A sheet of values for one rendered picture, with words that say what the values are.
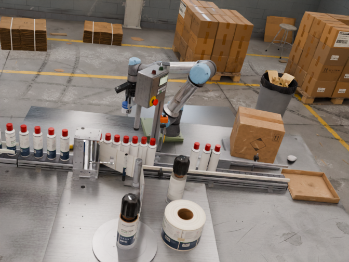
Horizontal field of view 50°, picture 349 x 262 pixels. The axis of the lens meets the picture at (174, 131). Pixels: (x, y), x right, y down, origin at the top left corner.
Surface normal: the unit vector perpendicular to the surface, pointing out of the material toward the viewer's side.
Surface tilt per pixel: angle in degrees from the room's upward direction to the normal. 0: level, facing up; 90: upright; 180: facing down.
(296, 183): 0
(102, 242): 0
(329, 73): 90
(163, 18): 90
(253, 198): 0
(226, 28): 89
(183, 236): 90
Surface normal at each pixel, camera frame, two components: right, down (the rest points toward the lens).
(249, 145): -0.11, 0.52
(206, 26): 0.25, 0.55
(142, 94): -0.52, 0.39
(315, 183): 0.16, -0.83
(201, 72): -0.36, 0.26
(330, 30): -0.95, -0.01
